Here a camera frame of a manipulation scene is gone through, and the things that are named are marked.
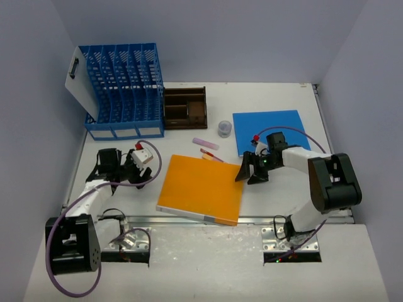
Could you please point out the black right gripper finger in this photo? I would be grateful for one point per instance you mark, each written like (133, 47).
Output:
(258, 178)
(248, 160)

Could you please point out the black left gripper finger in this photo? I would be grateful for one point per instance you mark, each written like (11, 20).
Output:
(144, 175)
(129, 161)

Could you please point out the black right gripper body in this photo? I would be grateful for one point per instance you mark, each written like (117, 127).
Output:
(264, 163)

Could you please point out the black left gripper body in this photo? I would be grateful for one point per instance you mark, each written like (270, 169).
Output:
(133, 173)

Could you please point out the orange binder folder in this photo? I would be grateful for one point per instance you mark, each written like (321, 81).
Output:
(202, 190)

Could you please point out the white clipboard with metal clip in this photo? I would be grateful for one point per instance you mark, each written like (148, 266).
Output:
(79, 85)

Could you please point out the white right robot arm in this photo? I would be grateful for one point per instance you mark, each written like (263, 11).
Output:
(333, 183)

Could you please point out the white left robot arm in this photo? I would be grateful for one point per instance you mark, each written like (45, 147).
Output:
(75, 242)

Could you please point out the small clear round container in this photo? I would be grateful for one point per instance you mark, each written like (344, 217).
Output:
(224, 129)

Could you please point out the pink eraser stick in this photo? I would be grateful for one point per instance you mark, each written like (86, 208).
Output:
(205, 143)

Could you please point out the dark brown wooden organizer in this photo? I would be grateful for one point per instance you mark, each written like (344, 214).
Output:
(185, 108)

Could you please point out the blue plastic file rack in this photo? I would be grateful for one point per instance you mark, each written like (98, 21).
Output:
(128, 86)

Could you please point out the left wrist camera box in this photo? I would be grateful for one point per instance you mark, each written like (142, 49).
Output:
(141, 155)

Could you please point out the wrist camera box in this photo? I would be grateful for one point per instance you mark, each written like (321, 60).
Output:
(259, 146)
(141, 155)

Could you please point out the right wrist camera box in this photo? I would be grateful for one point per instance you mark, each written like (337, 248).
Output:
(259, 146)

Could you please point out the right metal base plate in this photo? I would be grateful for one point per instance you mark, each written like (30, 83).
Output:
(273, 244)

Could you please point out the metal base plate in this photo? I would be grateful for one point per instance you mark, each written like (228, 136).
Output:
(273, 244)
(134, 240)

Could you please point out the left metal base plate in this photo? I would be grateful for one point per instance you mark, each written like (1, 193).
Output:
(134, 240)

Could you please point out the metal rail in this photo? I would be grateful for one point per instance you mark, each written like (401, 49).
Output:
(346, 217)

